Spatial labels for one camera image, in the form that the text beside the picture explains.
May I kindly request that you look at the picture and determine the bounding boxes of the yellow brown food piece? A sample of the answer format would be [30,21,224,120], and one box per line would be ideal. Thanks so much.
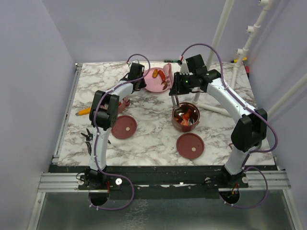
[152,69,158,78]

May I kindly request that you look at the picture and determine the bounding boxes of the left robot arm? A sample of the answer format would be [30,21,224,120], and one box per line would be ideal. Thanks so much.
[85,63,146,189]

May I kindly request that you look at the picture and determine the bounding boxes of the yellow utility knife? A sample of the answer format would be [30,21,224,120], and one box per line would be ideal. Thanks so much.
[75,107,91,116]

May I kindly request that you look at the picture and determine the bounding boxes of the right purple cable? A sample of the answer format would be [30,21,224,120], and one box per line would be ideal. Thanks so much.
[179,43,279,208]

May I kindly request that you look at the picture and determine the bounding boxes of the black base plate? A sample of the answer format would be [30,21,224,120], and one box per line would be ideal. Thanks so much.
[47,164,250,199]

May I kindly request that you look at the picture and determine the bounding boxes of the purple cable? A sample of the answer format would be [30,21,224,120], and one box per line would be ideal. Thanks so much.
[89,54,151,211]
[179,43,279,208]

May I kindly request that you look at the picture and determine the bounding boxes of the pink steel lunch pot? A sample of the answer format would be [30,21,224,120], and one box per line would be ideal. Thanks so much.
[118,98,130,114]

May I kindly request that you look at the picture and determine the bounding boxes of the pink food tongs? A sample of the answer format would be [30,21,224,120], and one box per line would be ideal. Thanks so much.
[163,63,180,118]

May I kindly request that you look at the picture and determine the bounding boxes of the red sausage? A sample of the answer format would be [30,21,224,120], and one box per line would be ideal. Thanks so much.
[158,70,166,82]

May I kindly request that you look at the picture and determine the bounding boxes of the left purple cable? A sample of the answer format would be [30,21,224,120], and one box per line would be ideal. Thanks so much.
[89,54,151,211]

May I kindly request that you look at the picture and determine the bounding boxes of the red white shrimp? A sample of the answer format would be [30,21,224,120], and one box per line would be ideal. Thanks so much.
[180,116,191,126]

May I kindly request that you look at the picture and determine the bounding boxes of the aluminium table edge rail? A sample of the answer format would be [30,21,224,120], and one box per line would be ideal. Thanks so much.
[51,63,83,164]

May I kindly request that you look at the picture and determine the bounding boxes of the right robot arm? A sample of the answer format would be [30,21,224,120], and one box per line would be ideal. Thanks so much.
[169,69,267,187]

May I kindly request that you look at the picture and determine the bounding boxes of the dark brown food piece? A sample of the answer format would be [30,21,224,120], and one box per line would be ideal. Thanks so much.
[161,81,169,91]

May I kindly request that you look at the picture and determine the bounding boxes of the pink food plate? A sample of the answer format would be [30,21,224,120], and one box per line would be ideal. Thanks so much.
[144,67,168,93]

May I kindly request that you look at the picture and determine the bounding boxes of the green black screwdriver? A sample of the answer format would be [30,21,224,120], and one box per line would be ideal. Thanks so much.
[164,59,181,63]

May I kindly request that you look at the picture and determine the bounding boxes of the black pliers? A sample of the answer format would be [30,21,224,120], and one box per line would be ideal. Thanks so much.
[80,127,111,156]

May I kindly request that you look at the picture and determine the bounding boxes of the dark red steel lunch pot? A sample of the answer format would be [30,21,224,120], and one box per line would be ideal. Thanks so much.
[172,102,201,132]

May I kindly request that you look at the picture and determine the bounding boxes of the dark pink round lid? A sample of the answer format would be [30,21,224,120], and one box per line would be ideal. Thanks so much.
[111,115,137,139]

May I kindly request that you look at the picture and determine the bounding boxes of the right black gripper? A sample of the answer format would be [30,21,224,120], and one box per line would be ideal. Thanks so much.
[170,71,197,96]

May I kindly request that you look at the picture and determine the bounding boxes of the white pipe frame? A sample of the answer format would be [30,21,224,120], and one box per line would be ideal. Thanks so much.
[191,0,307,123]

